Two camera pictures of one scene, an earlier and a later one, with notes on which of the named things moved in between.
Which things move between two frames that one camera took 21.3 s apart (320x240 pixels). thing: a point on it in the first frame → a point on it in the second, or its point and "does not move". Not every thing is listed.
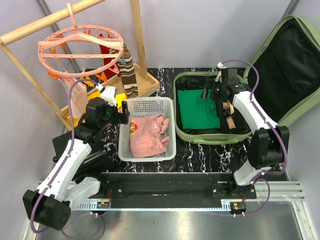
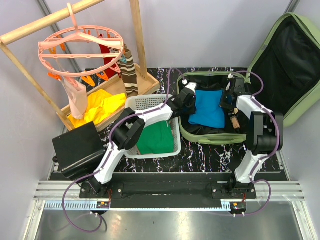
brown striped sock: x=128 y=74 does not move
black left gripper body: x=113 y=116 → x=189 y=109
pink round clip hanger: x=80 y=51 does not move
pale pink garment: x=79 y=97 does not move
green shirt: x=196 y=112 → x=156 y=139
